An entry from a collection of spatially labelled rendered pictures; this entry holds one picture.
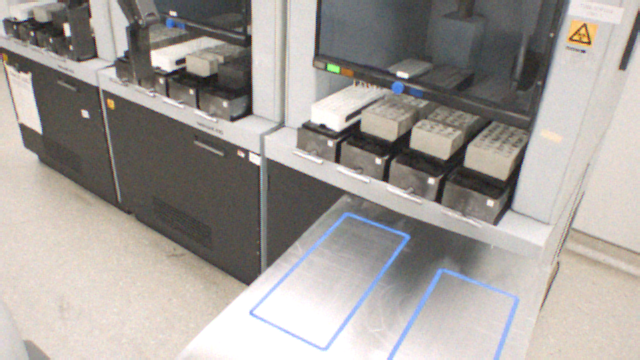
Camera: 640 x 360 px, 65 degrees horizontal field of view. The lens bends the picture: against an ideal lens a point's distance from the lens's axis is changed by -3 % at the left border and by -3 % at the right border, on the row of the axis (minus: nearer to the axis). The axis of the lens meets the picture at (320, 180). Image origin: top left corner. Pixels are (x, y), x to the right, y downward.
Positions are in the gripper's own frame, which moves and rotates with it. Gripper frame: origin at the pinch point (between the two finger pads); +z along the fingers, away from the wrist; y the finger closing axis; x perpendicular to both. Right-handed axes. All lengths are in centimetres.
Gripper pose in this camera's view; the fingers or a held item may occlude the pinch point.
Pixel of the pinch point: (111, 57)
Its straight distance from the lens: 78.8
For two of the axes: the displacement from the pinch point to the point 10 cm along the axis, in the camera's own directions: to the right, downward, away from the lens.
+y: 8.1, 3.4, -4.8
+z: -0.5, 8.5, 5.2
